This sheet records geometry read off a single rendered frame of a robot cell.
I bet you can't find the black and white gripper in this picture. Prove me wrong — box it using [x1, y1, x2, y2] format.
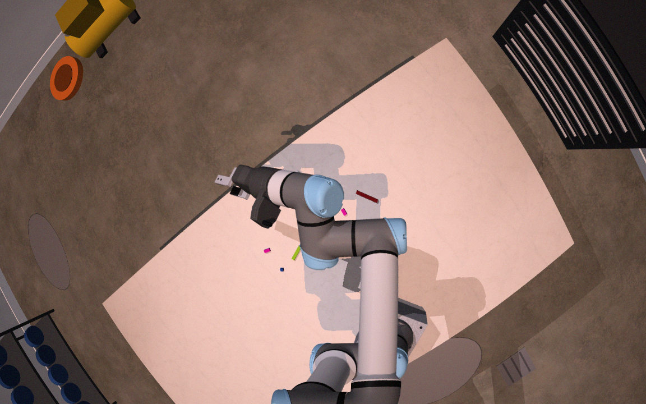
[215, 165, 293, 229]

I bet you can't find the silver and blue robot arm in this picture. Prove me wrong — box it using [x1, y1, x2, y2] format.
[271, 172, 413, 404]

